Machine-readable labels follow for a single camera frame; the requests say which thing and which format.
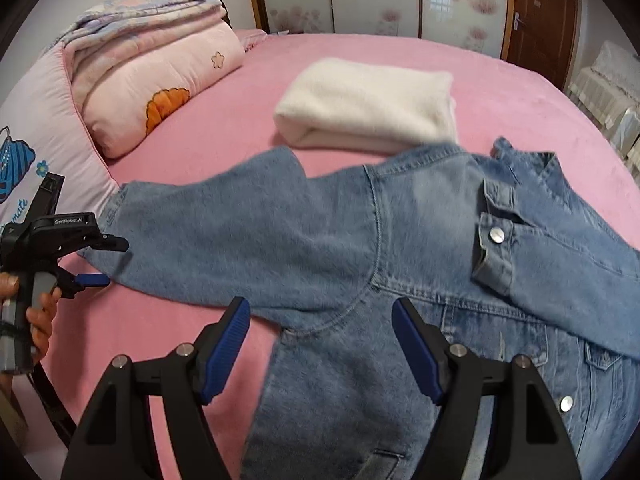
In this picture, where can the folded white fluffy sweater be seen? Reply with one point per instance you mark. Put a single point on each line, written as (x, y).
(365, 100)

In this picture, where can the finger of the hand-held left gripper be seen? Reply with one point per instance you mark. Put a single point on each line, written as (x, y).
(112, 244)
(92, 280)

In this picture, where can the pink printed pillow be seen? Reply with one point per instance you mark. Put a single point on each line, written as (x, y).
(50, 125)

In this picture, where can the person's left hand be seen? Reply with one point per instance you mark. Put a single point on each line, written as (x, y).
(42, 320)

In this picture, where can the brown wooden door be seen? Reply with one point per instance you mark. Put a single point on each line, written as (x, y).
(542, 15)

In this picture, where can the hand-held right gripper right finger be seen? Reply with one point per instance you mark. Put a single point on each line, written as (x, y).
(415, 350)

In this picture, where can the folded pink floral quilt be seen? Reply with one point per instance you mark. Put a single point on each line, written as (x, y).
(150, 70)

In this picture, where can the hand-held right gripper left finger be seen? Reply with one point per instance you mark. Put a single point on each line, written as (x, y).
(227, 345)

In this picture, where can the beige lace covered furniture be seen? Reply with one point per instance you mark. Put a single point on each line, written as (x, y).
(607, 85)

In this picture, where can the pink bed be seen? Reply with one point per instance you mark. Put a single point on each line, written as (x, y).
(350, 47)

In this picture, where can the blue denim jacket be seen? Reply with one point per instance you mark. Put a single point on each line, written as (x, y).
(325, 240)

